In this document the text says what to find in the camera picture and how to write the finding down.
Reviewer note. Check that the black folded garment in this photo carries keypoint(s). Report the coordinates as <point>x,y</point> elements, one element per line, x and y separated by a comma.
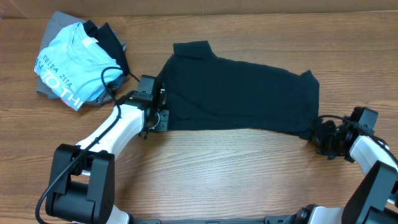
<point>108,41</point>

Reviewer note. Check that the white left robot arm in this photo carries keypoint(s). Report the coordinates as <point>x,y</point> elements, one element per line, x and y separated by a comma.
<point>82,178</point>

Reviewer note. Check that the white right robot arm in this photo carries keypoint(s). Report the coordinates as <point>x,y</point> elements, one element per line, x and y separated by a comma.
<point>355,141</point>

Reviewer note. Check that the light blue printed t-shirt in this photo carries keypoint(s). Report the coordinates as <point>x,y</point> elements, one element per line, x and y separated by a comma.
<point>75,67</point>

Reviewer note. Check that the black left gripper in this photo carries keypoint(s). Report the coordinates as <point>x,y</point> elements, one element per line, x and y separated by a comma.
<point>163,123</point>

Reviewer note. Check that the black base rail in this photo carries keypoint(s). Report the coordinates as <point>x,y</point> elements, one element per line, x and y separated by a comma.
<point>266,220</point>

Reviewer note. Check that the dark teal t-shirt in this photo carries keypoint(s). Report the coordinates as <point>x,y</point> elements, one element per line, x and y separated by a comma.
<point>207,92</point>

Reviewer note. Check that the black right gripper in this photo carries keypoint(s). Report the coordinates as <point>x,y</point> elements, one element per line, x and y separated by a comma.
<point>318,139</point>

